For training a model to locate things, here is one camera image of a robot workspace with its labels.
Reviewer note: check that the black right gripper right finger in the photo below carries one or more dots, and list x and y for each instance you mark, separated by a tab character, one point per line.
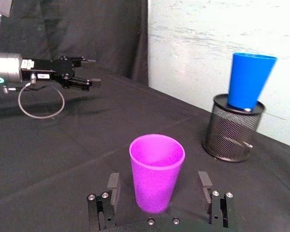
217	207

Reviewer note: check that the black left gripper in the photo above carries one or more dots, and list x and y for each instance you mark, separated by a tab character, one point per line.
55	70

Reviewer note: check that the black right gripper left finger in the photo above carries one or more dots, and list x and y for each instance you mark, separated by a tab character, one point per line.
113	193

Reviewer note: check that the black hanging backdrop cloth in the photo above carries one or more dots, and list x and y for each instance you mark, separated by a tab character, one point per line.
99	31

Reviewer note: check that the purple plastic cup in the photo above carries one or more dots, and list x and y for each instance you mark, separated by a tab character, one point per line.
154	178

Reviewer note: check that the black table cloth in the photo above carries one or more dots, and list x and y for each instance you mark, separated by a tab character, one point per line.
62	149

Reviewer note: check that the black mesh pen holder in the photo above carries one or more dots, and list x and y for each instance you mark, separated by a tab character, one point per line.
232	135

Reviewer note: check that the blue plastic cup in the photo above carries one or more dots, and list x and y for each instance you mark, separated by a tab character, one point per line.
249	82

